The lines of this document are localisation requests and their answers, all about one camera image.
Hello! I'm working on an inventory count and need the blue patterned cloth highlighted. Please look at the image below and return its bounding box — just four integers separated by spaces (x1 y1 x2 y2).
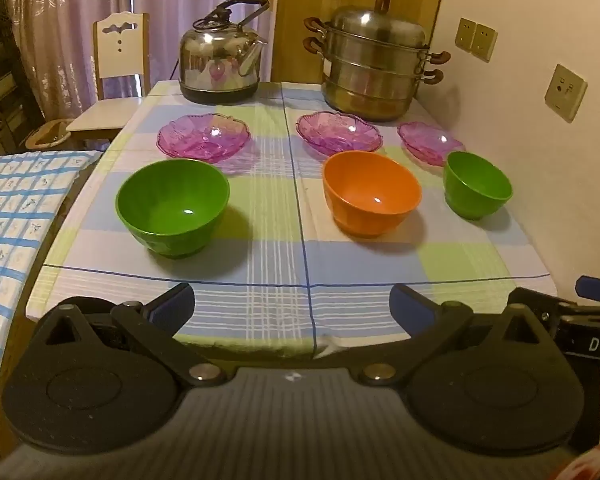
0 150 104 443

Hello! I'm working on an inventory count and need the steel steamer pot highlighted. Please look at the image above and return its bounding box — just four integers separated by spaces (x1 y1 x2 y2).
303 0 451 122

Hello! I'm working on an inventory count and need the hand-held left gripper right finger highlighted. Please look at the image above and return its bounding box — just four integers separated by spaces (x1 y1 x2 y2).
357 284 567 389

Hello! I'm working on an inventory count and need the orange bowl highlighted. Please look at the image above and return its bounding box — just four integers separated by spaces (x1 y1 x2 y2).
322 150 423 239

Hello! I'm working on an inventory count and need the large green bowl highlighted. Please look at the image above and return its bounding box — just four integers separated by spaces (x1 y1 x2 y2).
115 158 231 260

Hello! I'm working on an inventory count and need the wicker basket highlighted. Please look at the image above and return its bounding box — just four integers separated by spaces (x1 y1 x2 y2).
25 118 76 151

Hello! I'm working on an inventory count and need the purple glass plate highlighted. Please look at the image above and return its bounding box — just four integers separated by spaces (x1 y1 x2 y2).
295 111 384 157
397 121 466 167
156 113 251 164

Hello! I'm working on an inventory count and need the black folding rack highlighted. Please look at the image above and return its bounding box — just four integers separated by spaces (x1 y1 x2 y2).
0 0 47 159

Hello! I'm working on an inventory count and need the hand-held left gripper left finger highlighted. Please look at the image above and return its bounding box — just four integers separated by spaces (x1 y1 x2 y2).
32 282 236 389

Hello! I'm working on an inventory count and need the large beige wall socket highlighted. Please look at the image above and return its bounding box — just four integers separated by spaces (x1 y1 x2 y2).
544 63 589 124

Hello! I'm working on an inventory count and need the red white cloth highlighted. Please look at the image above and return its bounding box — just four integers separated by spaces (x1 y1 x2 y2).
555 446 600 480

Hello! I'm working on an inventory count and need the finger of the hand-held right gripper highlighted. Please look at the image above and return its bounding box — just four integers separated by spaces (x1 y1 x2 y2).
507 287 600 322
575 275 600 307

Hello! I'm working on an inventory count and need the white wooden chair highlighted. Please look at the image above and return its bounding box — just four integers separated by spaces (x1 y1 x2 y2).
66 12 151 142

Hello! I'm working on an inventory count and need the checked tablecloth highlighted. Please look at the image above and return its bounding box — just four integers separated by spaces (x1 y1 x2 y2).
26 80 559 358

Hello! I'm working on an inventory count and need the small green bowl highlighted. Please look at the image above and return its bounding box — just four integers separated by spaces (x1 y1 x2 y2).
442 151 514 221

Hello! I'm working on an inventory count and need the steel kettle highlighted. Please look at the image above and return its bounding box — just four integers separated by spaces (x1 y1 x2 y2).
179 0 270 105

